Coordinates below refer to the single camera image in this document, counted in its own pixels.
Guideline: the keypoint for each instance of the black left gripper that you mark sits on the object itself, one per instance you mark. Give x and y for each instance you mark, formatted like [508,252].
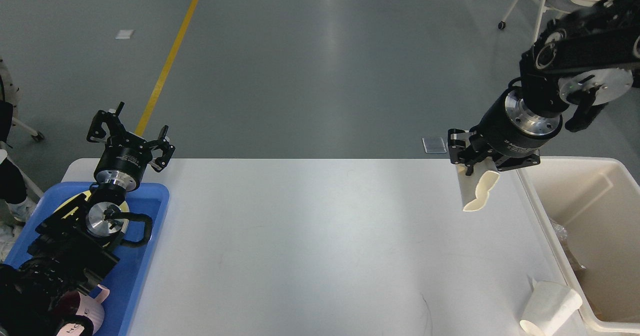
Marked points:
[125,166]

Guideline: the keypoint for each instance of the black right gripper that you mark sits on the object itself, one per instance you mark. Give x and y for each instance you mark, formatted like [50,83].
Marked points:
[508,136]

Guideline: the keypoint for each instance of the white paper cup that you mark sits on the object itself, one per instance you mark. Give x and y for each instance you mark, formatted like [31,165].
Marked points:
[550,305]
[475,188]

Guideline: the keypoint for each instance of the pink ribbed mug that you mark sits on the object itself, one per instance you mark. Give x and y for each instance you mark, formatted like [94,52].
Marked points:
[81,314]

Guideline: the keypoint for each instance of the aluminium foil sheet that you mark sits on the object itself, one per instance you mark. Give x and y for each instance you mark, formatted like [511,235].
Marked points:
[563,237]

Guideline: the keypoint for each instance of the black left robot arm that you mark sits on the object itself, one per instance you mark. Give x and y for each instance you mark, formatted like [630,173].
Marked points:
[78,266]

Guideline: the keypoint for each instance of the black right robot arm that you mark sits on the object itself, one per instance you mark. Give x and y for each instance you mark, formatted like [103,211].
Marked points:
[579,64]

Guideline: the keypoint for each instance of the left clear floor plate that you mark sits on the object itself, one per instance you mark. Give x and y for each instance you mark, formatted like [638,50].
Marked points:
[434,145]

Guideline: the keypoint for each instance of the beige plastic bin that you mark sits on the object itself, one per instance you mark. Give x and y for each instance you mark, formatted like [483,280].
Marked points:
[597,200]

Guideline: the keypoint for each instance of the person in black clothes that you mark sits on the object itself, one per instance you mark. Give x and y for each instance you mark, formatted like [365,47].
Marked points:
[13,189]

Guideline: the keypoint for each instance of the blue plastic tray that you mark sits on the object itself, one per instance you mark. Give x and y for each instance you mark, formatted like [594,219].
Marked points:
[126,280]

